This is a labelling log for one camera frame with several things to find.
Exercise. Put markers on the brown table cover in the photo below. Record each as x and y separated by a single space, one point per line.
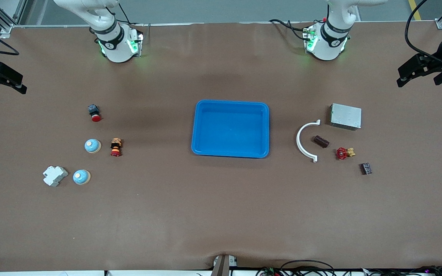
205 211

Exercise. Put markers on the white table edge rail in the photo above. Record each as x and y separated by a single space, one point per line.
33 273

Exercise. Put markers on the white-printed dark capacitor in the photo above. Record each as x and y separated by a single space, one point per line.
366 168

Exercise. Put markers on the white curved plastic bracket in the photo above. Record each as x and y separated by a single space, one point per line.
298 141

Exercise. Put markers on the white circuit breaker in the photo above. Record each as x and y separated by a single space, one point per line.
55 176

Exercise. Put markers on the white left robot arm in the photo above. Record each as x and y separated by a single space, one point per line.
326 46

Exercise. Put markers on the plain dark brown capacitor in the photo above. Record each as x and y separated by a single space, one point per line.
321 142

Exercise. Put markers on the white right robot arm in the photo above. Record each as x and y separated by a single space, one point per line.
117 46

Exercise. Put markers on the red button black switch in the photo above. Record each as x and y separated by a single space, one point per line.
94 113

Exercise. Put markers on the red button yellow-topped switch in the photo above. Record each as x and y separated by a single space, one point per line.
116 147

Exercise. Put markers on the blue dome bell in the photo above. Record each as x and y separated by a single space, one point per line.
92 146
81 177

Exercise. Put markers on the blue plastic tray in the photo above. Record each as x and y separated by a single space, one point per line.
230 130

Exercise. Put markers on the silver metal box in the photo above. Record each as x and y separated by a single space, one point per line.
345 116

